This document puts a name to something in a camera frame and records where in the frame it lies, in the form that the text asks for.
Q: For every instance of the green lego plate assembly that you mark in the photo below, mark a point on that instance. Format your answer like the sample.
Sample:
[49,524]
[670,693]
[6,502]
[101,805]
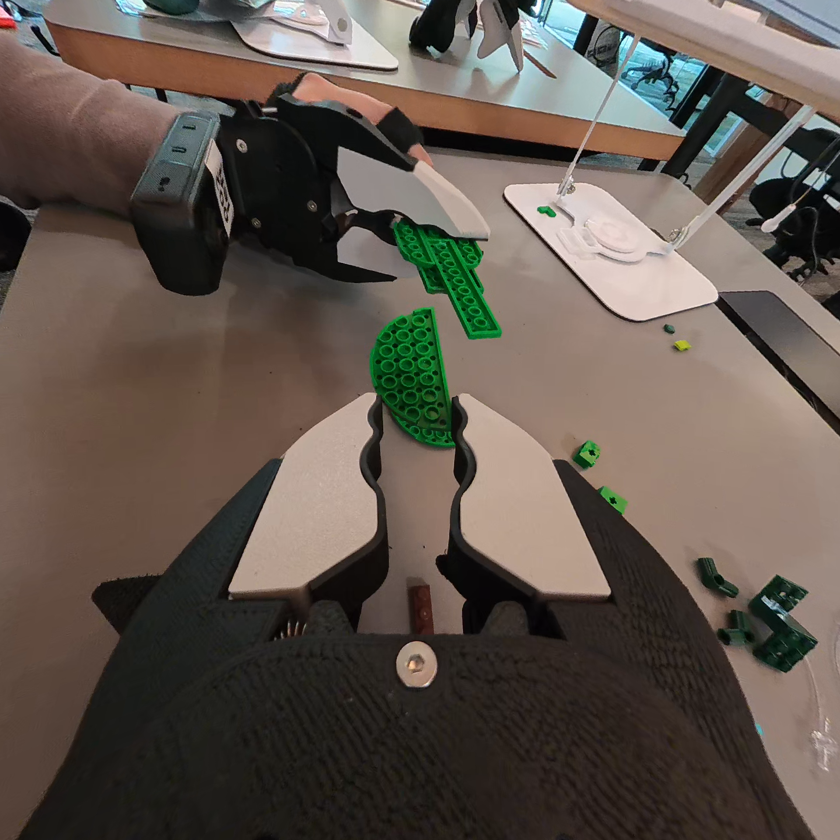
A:
[459,282]

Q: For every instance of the black office chair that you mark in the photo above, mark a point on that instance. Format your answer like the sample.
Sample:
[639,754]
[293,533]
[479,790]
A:
[656,72]
[807,197]

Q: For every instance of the person's left forearm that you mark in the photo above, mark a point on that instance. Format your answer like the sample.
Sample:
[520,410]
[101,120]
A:
[65,131]

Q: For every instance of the dark green lego connector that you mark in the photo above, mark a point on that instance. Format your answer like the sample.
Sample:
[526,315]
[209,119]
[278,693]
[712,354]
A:
[712,574]
[735,630]

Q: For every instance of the black and white gripper tool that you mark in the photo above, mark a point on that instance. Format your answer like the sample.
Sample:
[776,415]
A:
[433,26]

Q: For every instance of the brown pencil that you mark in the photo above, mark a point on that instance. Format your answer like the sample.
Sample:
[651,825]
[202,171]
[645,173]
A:
[541,65]

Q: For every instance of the green lego brick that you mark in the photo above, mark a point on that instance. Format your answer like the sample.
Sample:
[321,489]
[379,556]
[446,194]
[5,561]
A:
[586,455]
[613,499]

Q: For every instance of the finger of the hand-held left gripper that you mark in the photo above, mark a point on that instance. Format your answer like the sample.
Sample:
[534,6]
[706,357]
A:
[394,184]

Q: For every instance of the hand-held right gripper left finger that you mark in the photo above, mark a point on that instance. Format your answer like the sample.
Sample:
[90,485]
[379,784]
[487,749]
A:
[308,518]

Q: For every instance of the dark green lego assembly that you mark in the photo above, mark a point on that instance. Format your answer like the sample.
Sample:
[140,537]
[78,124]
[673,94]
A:
[784,630]

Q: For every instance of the brown lego plate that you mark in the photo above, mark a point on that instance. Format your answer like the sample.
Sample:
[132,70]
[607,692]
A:
[421,607]

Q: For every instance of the green half-round lego plate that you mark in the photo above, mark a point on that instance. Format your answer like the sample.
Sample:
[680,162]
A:
[410,367]

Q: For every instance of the transparent lego rod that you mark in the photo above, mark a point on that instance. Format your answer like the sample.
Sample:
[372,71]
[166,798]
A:
[821,748]

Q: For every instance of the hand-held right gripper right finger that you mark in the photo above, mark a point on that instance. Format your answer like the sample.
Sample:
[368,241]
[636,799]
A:
[525,518]

